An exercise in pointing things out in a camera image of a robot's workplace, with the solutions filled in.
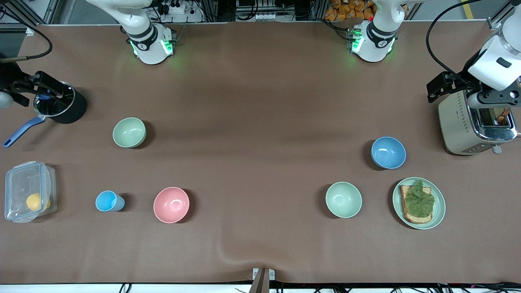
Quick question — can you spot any blue bowl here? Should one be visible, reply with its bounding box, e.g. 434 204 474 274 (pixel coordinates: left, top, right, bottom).
371 136 407 170

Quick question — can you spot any light green bowl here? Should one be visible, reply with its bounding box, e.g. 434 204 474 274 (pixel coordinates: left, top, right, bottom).
113 117 147 149
326 181 363 219

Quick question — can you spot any pink bowl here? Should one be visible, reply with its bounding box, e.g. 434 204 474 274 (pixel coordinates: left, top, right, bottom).
153 187 190 224

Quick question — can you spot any glass lid with blue knob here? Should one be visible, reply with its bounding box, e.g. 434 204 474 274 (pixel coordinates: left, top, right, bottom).
33 81 76 118

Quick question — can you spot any beige metal toaster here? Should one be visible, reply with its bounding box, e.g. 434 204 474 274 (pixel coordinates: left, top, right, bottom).
438 87 519 156

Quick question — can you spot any clear plastic food container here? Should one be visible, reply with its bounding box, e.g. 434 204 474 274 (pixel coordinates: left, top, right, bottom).
5 161 57 223

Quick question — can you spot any green lettuce leaf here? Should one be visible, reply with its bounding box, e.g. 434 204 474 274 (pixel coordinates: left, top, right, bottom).
404 179 435 218

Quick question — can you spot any yellow lemon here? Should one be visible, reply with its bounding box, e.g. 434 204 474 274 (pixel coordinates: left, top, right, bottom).
26 193 51 212

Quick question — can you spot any light green plate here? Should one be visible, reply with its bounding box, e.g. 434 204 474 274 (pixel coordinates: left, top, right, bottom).
392 177 446 230

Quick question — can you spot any orange snack bag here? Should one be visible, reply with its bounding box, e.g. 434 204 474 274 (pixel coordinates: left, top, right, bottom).
324 0 407 22

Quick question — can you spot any toast slice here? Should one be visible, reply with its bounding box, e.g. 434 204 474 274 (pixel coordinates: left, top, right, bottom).
399 185 433 224

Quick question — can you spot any blue plastic cup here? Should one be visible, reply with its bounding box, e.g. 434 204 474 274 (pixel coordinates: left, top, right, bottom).
95 190 125 212

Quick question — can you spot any white power strip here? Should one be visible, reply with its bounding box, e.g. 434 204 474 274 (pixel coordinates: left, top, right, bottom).
235 11 296 22
157 0 204 23

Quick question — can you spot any brown table cover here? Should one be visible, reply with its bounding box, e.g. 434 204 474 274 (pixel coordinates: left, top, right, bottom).
0 21 521 284

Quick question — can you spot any black pot with blue handle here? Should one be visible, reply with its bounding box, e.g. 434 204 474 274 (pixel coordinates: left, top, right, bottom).
3 81 88 148

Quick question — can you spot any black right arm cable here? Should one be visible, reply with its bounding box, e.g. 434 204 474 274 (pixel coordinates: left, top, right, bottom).
0 8 53 62

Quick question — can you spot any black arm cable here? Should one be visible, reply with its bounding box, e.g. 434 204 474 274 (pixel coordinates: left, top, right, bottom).
0 8 53 62
426 0 485 82

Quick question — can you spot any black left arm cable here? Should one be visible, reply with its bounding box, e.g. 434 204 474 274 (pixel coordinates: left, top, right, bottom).
426 0 485 82

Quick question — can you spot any aluminium frame post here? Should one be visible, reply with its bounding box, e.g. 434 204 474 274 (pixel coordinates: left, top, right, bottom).
488 0 521 30
0 0 61 26

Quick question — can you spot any black floor cable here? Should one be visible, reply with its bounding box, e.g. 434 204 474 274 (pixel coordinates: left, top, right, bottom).
460 282 521 291

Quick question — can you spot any metal edge bracket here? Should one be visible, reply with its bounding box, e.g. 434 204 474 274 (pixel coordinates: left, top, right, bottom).
252 268 275 293

